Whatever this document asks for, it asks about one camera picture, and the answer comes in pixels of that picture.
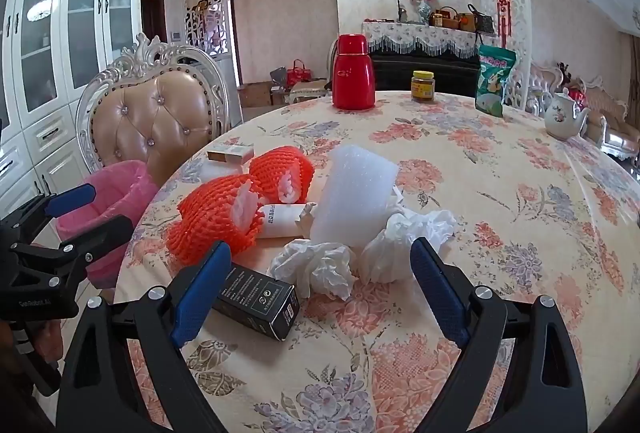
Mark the black piano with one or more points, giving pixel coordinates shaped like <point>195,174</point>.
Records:
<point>440,73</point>

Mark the floral lace piano cover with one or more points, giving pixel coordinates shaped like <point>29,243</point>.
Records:
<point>425,37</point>

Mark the low white cupboard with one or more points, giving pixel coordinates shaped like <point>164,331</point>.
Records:
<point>227,70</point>

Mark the dark handbag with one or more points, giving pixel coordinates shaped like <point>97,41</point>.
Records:
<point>481,22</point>

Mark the green snack bag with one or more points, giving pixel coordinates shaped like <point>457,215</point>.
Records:
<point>492,83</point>

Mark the white floral teapot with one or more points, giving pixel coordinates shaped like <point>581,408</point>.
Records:
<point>562,115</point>

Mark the brown wicker basket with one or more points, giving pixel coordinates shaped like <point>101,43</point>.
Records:
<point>442,19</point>

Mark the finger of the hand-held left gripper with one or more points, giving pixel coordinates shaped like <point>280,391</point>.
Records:
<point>95,238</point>
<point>72,201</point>

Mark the white printed paper tube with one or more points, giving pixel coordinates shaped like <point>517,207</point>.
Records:
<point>285,220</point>

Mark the white foam sheet roll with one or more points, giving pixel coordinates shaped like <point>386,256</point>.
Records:
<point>355,198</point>

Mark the white glass door cabinet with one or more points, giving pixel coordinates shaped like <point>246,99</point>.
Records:
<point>60,63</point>

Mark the yellow lidded glass jar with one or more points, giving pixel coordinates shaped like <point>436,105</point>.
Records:
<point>423,88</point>

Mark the ornate tufted leather chair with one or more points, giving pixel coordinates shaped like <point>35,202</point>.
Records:
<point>155,123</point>

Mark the red thermos flask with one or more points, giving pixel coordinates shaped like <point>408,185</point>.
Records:
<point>354,78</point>

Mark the ornate cream sofa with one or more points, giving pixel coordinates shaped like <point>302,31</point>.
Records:
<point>610,118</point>

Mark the dark wooden door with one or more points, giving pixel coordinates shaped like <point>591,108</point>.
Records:
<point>151,20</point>

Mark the black cardboard box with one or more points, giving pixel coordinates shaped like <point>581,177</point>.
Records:
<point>260,300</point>

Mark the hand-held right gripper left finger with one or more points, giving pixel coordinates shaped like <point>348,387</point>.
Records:
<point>200,298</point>

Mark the floral tablecloth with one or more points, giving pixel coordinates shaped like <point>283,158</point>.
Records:
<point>500,223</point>

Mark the small tan cardboard box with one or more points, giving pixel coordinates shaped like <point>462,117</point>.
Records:
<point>230,154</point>

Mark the brown cardboard carton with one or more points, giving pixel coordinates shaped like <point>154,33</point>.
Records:
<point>255,95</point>

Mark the pink lined waste bin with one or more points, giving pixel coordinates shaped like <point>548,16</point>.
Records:
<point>120,193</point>

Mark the cushioned stool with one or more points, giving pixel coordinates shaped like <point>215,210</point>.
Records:
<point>307,89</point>

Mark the orange foam fruit net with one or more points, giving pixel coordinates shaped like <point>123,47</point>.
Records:
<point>272,165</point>
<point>205,213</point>

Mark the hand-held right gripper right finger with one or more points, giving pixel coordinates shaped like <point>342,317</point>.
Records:
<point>440,293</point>

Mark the red gift basket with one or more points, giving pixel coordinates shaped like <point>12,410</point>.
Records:
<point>298,73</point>

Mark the white tissue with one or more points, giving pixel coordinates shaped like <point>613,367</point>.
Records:
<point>320,270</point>
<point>390,253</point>

